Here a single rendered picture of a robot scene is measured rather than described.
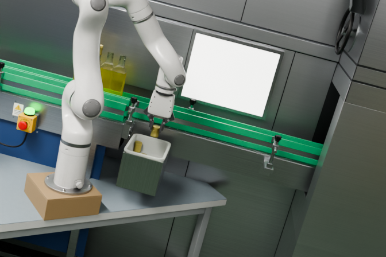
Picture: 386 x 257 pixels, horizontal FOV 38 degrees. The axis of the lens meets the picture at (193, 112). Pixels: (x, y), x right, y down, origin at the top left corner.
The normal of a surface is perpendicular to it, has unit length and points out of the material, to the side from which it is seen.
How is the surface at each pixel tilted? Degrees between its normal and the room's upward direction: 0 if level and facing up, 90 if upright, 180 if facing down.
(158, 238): 90
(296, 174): 90
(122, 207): 0
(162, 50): 55
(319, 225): 90
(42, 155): 90
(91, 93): 62
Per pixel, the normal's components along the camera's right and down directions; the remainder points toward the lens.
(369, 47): -0.11, 0.28
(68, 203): 0.55, 0.38
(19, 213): 0.23, -0.93
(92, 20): 0.17, 0.86
